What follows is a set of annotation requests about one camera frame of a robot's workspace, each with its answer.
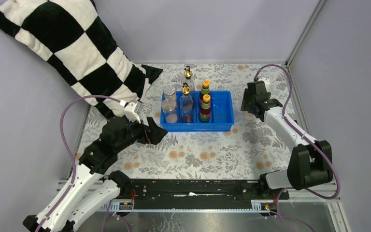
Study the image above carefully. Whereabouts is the black white checkered pillow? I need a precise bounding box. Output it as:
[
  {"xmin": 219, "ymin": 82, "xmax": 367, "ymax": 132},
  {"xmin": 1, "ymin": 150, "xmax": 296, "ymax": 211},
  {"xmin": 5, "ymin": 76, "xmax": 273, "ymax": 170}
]
[{"xmin": 0, "ymin": 0, "xmax": 162, "ymax": 118}]

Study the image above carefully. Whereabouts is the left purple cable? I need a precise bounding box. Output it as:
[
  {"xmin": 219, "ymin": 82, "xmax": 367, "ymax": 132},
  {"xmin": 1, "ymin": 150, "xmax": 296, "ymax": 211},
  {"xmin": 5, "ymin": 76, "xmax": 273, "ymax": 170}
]
[{"xmin": 33, "ymin": 95, "xmax": 127, "ymax": 232}]

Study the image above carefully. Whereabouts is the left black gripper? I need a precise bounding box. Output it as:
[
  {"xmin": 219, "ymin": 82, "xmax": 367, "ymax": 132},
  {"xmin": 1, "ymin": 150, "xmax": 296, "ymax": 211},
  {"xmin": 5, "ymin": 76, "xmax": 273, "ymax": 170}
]
[{"xmin": 115, "ymin": 116, "xmax": 169, "ymax": 154}]

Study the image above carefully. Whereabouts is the silver-lid glass shaker jar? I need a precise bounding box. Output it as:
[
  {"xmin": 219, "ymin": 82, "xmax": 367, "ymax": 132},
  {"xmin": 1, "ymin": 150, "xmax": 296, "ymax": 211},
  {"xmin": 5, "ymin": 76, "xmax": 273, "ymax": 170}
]
[{"xmin": 161, "ymin": 99, "xmax": 178, "ymax": 123}]

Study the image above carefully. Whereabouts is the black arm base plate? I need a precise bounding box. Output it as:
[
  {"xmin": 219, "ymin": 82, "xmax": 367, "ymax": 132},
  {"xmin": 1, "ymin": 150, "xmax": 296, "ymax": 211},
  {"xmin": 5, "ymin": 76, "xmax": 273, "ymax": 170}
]
[{"xmin": 111, "ymin": 179, "xmax": 289, "ymax": 212}]

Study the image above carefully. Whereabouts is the clear gold-cap bottle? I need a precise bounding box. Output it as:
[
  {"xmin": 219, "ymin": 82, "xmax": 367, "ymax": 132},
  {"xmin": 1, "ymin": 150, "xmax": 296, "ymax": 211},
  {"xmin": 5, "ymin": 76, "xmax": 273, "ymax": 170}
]
[
  {"xmin": 180, "ymin": 83, "xmax": 194, "ymax": 123},
  {"xmin": 182, "ymin": 66, "xmax": 195, "ymax": 97}
]

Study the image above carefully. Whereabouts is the black-cap squeeze bottle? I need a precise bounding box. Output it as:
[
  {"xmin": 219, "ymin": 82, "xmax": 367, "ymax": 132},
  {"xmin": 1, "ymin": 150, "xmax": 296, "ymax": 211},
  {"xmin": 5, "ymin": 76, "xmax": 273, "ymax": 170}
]
[{"xmin": 243, "ymin": 112, "xmax": 256, "ymax": 120}]

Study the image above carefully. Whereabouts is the yellow-cap sauce bottle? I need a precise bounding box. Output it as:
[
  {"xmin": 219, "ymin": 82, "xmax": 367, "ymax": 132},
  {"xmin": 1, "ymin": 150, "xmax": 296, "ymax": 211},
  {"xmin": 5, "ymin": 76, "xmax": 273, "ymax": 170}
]
[
  {"xmin": 200, "ymin": 79, "xmax": 210, "ymax": 105},
  {"xmin": 199, "ymin": 94, "xmax": 211, "ymax": 122}
]

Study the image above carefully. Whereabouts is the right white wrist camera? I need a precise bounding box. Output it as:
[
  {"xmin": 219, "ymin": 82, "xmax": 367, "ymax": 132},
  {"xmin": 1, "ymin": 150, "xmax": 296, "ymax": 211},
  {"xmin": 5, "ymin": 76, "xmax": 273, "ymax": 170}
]
[{"xmin": 258, "ymin": 77, "xmax": 270, "ymax": 91}]

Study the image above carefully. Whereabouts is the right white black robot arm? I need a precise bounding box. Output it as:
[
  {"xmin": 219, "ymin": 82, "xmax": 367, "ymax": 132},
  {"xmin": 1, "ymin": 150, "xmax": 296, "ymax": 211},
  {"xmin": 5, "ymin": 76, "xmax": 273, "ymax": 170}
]
[{"xmin": 241, "ymin": 81, "xmax": 333, "ymax": 199}]

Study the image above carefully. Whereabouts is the aluminium frame rail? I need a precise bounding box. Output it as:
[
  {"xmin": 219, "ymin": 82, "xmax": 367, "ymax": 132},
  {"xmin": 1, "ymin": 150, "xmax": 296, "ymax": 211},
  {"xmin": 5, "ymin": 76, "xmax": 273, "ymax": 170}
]
[{"xmin": 55, "ymin": 180, "xmax": 341, "ymax": 214}]

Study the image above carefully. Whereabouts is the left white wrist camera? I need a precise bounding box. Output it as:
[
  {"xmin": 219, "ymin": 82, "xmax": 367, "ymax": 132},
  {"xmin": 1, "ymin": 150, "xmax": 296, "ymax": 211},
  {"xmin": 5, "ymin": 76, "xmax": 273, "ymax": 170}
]
[{"xmin": 120, "ymin": 101, "xmax": 141, "ymax": 123}]

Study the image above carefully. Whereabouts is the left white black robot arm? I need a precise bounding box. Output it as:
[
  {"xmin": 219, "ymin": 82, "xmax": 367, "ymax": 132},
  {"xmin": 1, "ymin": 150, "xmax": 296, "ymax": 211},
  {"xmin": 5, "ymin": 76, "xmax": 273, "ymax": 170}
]
[{"xmin": 23, "ymin": 116, "xmax": 168, "ymax": 232}]

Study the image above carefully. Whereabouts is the blue plastic divided bin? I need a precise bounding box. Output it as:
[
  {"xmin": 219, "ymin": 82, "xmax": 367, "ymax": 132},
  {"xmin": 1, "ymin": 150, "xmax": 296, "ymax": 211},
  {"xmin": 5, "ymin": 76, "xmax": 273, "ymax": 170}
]
[{"xmin": 160, "ymin": 90, "xmax": 234, "ymax": 132}]

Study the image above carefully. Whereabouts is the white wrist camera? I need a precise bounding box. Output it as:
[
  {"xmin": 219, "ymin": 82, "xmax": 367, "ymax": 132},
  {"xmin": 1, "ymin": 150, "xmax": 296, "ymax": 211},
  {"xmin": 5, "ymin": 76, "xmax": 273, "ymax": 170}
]
[
  {"xmin": 120, "ymin": 101, "xmax": 141, "ymax": 123},
  {"xmin": 258, "ymin": 77, "xmax": 270, "ymax": 91}
]

